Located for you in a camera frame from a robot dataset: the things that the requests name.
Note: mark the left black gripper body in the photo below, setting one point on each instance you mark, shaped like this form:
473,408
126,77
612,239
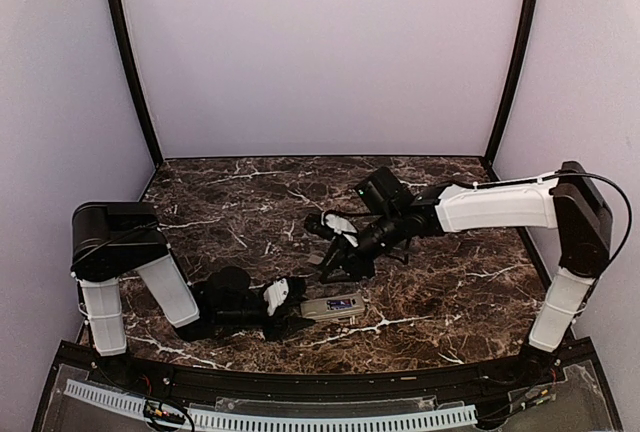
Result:
276,330

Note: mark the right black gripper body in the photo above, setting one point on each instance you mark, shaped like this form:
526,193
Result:
365,265

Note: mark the blue battery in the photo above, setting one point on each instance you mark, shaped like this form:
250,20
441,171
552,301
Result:
339,304

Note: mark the grey remote control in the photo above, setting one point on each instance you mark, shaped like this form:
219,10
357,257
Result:
317,310

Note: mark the grey battery cover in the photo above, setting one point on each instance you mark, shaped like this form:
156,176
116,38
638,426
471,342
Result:
315,261

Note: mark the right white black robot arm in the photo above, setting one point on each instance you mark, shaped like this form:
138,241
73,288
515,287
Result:
566,200

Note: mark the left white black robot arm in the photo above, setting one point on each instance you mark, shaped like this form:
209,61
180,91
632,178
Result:
111,239

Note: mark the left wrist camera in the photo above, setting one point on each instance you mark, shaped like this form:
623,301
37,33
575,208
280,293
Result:
283,292

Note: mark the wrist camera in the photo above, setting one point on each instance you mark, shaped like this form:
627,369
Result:
283,292
332,227

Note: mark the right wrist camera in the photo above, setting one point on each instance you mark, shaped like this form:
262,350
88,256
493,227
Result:
332,227

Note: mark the white slotted cable duct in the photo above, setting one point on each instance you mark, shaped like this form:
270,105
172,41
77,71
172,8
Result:
267,417

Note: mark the black front rail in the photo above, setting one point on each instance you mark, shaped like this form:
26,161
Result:
485,381

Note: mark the right black frame post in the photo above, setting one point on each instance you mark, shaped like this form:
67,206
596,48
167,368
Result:
521,40

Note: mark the black frame post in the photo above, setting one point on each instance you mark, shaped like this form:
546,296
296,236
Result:
521,40
128,61

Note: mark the left black frame post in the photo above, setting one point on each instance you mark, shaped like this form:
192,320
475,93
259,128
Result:
128,61

